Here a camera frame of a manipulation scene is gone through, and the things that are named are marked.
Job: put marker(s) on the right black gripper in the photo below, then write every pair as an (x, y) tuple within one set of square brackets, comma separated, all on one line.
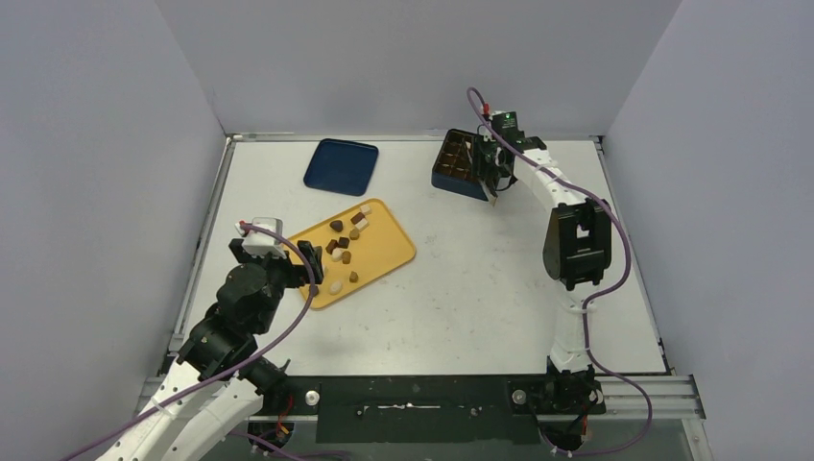
[(486, 162)]

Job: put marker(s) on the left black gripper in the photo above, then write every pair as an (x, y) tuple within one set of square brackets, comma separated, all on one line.
[(298, 273)]

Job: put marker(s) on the yellow plastic tray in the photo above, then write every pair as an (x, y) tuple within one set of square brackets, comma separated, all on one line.
[(378, 245)]

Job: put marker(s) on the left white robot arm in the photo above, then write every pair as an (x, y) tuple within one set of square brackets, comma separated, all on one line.
[(219, 377)]

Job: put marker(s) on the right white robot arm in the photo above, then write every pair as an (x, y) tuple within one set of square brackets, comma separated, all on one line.
[(577, 244)]

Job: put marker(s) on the brown bar chocolate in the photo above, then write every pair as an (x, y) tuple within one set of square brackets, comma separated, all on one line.
[(331, 246)]

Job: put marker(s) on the white swirl chocolate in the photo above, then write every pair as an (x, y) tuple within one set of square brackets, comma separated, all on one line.
[(336, 287)]

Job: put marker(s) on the dark blue chocolate box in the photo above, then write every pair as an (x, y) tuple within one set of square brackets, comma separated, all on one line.
[(452, 170)]

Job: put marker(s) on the brown rectangular chocolate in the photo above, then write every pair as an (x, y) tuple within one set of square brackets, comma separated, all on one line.
[(356, 218)]

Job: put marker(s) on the dark blue box lid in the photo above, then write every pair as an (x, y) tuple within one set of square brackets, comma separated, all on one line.
[(341, 166)]

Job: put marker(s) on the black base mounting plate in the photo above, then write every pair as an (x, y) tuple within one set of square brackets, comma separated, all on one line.
[(430, 409)]

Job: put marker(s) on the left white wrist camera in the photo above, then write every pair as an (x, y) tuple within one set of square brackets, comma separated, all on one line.
[(260, 244)]

